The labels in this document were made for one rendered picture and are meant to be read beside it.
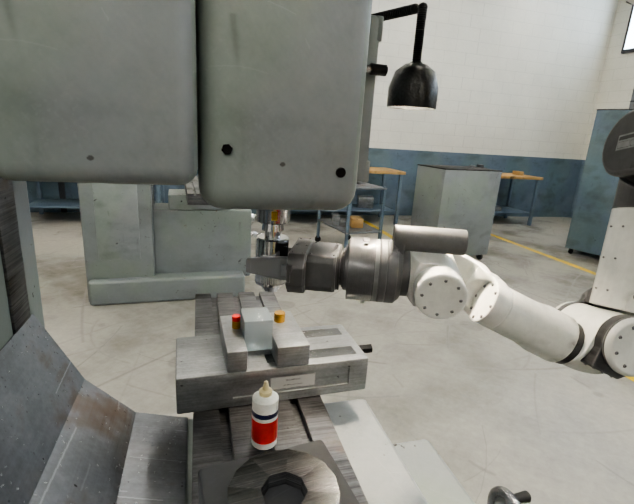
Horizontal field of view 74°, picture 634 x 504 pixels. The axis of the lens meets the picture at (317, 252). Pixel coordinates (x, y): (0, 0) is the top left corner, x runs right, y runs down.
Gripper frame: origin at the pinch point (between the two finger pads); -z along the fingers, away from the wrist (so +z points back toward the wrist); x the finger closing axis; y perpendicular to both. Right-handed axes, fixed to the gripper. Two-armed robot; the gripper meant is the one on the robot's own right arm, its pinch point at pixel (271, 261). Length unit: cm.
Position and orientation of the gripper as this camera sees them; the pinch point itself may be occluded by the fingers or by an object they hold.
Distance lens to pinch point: 60.7
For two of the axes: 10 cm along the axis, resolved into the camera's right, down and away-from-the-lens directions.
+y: -0.6, 9.6, 2.7
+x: -1.1, 2.7, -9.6
